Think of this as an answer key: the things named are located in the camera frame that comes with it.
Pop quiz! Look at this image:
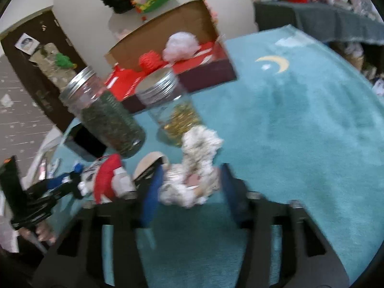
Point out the black box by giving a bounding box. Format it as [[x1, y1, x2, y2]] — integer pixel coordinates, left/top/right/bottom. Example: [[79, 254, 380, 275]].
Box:
[[64, 123, 108, 162]]

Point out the door poster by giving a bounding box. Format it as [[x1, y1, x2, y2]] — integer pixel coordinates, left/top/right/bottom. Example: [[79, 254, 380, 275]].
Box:
[[15, 33, 40, 55]]

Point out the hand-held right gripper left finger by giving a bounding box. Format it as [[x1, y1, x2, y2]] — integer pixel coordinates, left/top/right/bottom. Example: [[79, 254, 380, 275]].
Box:
[[31, 165, 166, 288]]

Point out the red cloth with white label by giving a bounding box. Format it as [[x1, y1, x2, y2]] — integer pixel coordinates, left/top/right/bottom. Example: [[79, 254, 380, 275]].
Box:
[[92, 154, 124, 205]]

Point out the green plush toy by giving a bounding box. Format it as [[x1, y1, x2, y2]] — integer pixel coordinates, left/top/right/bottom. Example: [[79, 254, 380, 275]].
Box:
[[55, 52, 78, 70]]

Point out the beige puff with black strap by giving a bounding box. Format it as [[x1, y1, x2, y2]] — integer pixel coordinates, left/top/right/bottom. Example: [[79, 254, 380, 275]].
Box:
[[133, 153, 167, 181]]

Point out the teal rug with moon print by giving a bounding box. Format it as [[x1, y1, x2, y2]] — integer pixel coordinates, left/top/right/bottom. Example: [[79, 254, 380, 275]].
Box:
[[48, 24, 384, 288]]

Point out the pink plush toy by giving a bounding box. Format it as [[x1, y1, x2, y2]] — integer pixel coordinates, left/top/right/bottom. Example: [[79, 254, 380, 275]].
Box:
[[114, 27, 133, 41]]

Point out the glass jar with green filling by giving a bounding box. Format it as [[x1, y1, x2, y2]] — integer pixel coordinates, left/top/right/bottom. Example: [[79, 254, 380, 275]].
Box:
[[58, 66, 146, 159]]

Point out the dark brown door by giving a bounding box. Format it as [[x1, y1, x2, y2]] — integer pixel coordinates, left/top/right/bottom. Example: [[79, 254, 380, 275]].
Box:
[[0, 9, 90, 133]]

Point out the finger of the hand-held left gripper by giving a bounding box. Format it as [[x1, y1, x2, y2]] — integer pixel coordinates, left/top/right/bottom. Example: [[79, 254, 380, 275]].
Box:
[[28, 169, 83, 196], [39, 186, 88, 209]]

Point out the table with dark grey cloth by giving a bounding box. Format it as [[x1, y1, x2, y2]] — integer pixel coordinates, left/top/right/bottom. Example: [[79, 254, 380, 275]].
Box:
[[253, 0, 384, 45]]

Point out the cardboard box with red lining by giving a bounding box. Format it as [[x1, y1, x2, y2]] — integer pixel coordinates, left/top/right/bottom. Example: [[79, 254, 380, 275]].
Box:
[[104, 0, 237, 115]]

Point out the printed paper booklet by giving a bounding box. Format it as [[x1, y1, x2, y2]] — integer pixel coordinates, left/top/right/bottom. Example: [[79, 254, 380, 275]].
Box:
[[371, 78, 384, 97]]

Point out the white bath pouf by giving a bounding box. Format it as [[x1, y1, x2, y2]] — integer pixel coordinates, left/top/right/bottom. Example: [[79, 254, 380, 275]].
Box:
[[163, 31, 201, 63]]

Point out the cream fluffy scrunchie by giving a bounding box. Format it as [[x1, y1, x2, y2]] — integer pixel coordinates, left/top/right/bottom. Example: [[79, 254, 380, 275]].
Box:
[[157, 126, 224, 209]]

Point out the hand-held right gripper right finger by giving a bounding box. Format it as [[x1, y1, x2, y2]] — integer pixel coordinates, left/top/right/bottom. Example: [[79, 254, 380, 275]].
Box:
[[220, 163, 351, 288]]

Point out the glass jar with gold filling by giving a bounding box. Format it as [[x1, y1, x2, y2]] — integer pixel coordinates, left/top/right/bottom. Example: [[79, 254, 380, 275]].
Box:
[[135, 67, 208, 148]]

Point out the orange mesh sponge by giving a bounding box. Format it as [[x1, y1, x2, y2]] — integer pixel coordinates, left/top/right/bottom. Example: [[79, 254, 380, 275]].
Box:
[[138, 51, 166, 74]]

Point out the camouflage hanging cloth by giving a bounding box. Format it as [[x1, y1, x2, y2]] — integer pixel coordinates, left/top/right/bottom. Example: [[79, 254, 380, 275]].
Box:
[[29, 42, 90, 91]]

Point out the person's left hand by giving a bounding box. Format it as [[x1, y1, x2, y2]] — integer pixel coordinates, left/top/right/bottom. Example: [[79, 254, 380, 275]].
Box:
[[18, 220, 57, 246]]

